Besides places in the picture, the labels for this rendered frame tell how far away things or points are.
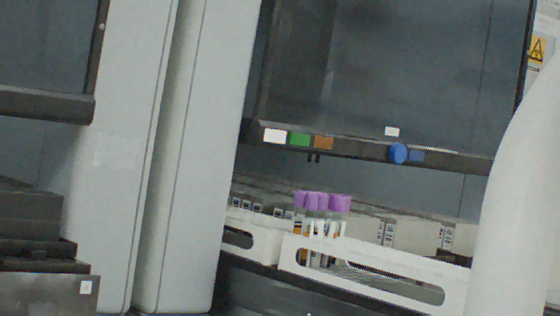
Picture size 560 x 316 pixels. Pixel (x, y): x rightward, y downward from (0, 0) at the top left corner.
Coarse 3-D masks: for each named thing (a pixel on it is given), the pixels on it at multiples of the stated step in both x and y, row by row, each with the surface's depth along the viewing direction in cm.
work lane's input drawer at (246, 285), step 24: (240, 264) 143; (216, 288) 144; (240, 288) 141; (264, 288) 138; (288, 288) 135; (312, 288) 134; (336, 288) 131; (264, 312) 138; (288, 312) 135; (312, 312) 132; (336, 312) 129; (360, 312) 127; (384, 312) 126; (408, 312) 123
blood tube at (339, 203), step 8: (336, 200) 139; (344, 200) 139; (336, 208) 139; (336, 216) 139; (336, 224) 139; (328, 232) 140; (336, 232) 140; (328, 256) 140; (320, 264) 140; (328, 264) 140
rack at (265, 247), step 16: (240, 208) 159; (224, 224) 147; (240, 224) 145; (256, 224) 143; (272, 224) 145; (288, 224) 149; (224, 240) 161; (240, 240) 159; (256, 240) 142; (272, 240) 141; (256, 256) 142; (272, 256) 141
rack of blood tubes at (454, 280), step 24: (288, 240) 138; (312, 240) 135; (336, 240) 139; (288, 264) 138; (384, 264) 127; (408, 264) 126; (432, 264) 129; (360, 288) 129; (384, 288) 139; (408, 288) 136; (456, 288) 119; (432, 312) 121; (456, 312) 119
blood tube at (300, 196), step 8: (296, 192) 138; (304, 192) 138; (296, 200) 138; (304, 200) 138; (296, 208) 138; (304, 208) 138; (296, 216) 138; (296, 224) 138; (296, 232) 138; (296, 256) 138
